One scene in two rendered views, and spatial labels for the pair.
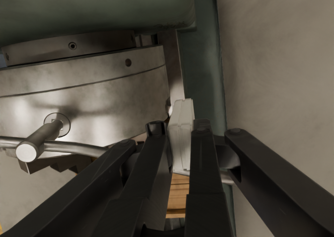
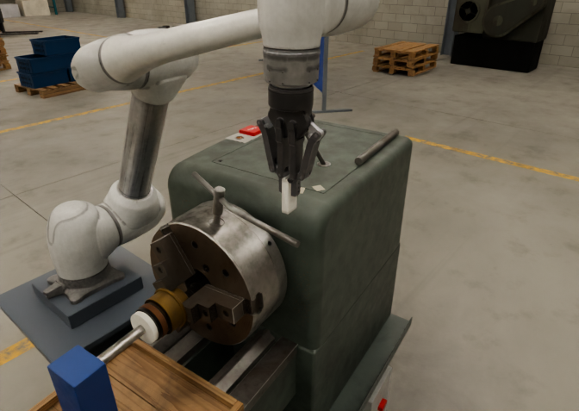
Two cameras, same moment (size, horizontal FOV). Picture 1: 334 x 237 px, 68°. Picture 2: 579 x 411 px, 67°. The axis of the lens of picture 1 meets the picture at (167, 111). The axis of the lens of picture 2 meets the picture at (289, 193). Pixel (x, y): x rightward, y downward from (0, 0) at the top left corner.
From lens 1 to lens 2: 78 cm
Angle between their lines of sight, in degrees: 72
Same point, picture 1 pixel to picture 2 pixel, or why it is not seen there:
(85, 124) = (227, 232)
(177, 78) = (264, 376)
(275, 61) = not seen: outside the picture
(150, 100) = (258, 269)
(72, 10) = (274, 202)
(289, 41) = not seen: outside the picture
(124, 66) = (266, 241)
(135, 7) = (297, 214)
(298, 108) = not seen: outside the picture
